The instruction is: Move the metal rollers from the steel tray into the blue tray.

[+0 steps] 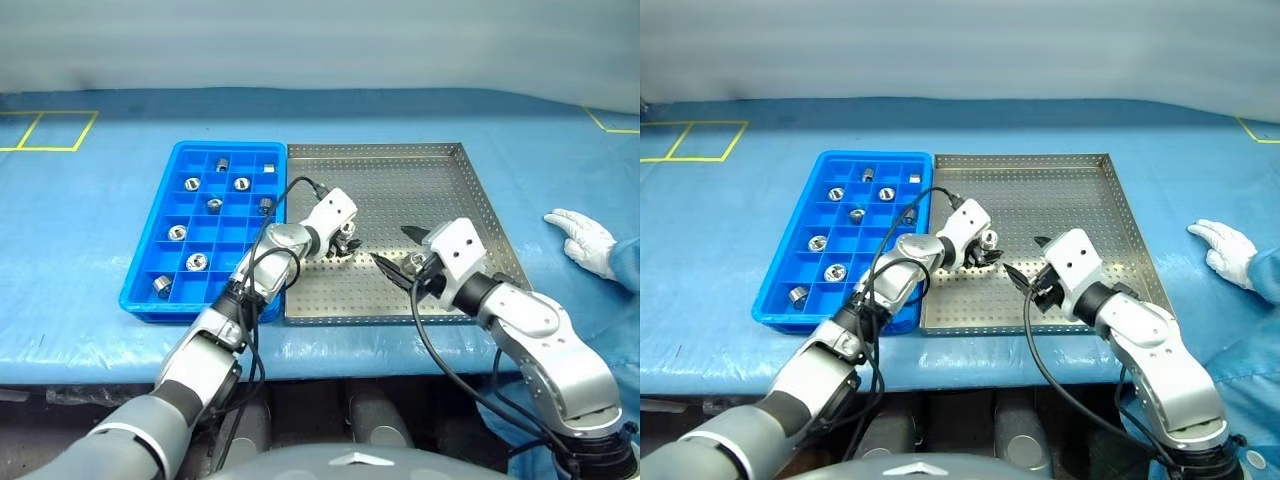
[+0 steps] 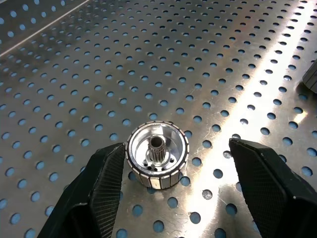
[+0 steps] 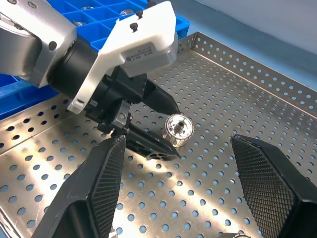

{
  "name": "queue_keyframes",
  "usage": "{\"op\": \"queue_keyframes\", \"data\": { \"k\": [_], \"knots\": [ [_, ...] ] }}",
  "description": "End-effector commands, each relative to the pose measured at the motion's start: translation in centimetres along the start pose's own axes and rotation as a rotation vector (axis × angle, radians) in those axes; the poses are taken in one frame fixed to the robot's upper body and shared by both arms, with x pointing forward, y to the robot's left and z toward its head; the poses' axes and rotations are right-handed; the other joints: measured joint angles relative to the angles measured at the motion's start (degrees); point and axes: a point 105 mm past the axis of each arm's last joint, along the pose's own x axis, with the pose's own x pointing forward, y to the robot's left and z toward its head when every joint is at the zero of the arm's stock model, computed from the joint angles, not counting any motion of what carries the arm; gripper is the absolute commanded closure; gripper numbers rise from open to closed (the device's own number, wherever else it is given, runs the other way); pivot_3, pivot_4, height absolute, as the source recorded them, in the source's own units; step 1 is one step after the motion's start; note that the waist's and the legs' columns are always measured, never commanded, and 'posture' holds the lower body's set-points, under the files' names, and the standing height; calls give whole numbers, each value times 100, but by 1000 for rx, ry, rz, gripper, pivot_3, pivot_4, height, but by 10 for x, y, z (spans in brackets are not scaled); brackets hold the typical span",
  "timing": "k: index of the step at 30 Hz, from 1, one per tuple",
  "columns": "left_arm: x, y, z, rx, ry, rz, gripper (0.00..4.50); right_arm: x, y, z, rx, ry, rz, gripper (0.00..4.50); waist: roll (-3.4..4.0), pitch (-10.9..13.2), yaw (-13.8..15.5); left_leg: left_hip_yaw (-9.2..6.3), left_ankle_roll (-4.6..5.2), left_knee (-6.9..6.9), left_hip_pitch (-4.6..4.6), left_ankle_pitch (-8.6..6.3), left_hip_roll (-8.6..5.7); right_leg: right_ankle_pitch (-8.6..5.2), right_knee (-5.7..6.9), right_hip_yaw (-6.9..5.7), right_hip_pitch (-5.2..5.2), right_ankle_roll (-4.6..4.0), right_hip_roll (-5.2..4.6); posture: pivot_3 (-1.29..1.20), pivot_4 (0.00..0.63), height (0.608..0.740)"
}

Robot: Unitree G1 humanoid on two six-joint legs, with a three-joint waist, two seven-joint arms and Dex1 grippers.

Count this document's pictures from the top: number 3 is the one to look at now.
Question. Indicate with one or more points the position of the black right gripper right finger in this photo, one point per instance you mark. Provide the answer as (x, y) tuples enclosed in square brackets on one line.
[(272, 193)]

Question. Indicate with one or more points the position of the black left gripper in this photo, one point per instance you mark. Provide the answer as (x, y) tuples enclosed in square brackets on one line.
[(121, 89)]

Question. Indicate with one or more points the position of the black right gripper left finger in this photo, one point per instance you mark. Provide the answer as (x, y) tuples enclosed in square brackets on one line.
[(94, 188)]

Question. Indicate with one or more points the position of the blue compartment tray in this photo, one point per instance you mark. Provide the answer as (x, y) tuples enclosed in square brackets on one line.
[(15, 96)]

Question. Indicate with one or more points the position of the perforated metal tray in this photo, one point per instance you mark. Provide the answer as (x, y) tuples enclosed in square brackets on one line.
[(223, 99)]

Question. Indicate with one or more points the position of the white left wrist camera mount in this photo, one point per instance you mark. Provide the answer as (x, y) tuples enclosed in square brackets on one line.
[(148, 32)]

